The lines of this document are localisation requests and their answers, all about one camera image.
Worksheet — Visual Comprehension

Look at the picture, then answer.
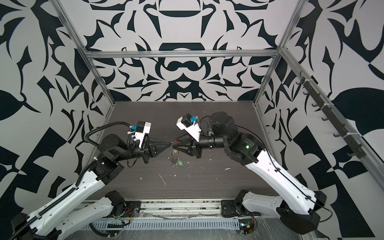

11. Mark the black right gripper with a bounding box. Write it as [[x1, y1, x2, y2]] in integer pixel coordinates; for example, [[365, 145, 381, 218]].
[[174, 129, 231, 158]]

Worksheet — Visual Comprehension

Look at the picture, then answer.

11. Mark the red handled wire keyring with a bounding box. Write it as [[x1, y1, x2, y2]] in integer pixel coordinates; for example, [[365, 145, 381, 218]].
[[169, 146, 181, 167]]

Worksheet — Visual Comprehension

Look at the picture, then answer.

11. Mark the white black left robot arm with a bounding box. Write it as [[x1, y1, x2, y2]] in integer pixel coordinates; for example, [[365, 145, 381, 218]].
[[10, 121, 172, 240]]

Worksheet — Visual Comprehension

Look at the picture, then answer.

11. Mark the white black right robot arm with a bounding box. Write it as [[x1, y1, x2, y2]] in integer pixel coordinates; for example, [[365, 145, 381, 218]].
[[172, 112, 327, 235]]

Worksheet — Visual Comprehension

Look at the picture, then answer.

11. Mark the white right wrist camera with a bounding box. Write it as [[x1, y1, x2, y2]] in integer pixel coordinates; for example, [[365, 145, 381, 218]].
[[176, 114, 202, 142]]

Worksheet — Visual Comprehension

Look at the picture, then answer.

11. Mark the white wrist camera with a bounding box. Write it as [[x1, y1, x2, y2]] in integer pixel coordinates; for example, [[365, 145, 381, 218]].
[[127, 121, 152, 150], [176, 114, 202, 142]]

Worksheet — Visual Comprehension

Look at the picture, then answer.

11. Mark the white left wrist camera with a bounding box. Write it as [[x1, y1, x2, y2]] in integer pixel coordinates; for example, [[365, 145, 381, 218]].
[[127, 121, 152, 150]]

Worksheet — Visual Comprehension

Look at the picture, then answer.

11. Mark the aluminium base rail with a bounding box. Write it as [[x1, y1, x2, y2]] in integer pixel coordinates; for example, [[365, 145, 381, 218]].
[[125, 199, 223, 220]]

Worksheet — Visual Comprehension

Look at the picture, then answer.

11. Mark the white slotted cable duct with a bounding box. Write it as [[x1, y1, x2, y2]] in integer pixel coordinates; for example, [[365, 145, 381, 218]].
[[93, 219, 240, 231]]

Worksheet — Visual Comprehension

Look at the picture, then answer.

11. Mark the black wall hook rack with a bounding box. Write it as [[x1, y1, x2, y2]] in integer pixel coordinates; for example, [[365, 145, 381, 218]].
[[297, 76, 367, 159]]

